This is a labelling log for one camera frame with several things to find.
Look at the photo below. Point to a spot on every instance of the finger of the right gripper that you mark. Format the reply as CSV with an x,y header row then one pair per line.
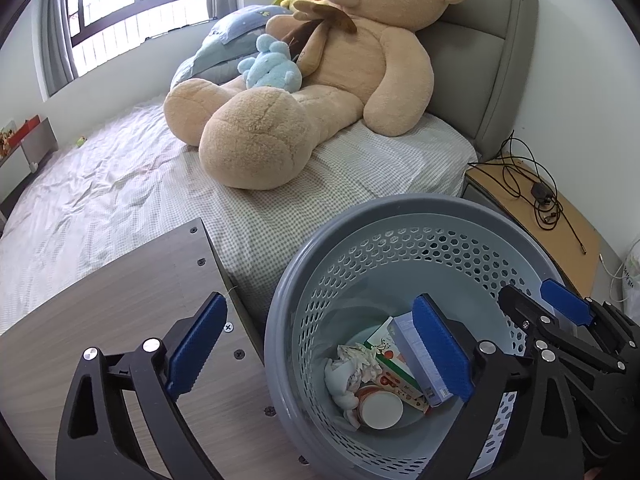
x,y
530,320
562,300

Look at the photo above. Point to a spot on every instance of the red white instant noodle cup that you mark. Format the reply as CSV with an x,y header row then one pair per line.
x,y
378,409

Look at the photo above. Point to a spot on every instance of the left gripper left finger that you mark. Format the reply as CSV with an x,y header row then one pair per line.
x,y
189,343

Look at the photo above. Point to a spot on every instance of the grey white desk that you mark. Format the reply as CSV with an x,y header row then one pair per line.
x,y
27,157

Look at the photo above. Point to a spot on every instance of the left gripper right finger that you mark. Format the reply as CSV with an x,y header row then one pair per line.
x,y
451,362

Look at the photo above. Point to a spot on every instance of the red box on desk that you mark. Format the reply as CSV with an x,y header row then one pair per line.
x,y
26,128

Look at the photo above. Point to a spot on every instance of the light blue pillow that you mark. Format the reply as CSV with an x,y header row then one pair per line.
x,y
229,41

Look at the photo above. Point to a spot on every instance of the light blue tissue box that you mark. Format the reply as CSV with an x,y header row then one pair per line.
x,y
419,361

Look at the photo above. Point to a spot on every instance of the grey left curtain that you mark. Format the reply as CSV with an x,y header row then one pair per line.
x,y
58,66

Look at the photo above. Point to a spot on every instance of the grey plastic laundry basket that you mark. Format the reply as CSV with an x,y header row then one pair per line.
x,y
364,267

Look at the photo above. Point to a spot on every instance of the window with dark frame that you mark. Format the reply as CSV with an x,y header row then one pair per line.
x,y
103,29

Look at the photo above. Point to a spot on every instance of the grey padded headboard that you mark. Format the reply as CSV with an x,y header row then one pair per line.
x,y
479,51

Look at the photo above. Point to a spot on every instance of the bed with white sheet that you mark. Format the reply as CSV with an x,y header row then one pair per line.
x,y
133,181

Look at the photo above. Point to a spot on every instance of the small blue plush toy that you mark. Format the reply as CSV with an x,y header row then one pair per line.
x,y
272,67

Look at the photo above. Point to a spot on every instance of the large tan teddy bear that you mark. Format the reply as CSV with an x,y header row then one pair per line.
x,y
361,61

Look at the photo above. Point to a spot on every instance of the green white medicine box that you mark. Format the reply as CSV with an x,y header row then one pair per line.
x,y
396,376

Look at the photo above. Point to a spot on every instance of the white knotted cloth bag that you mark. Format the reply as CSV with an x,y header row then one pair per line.
x,y
337,375

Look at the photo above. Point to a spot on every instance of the grey nightstand with drawers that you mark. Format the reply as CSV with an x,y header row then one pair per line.
x,y
530,198

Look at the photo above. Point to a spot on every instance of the beige paper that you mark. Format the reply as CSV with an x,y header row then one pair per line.
x,y
363,359

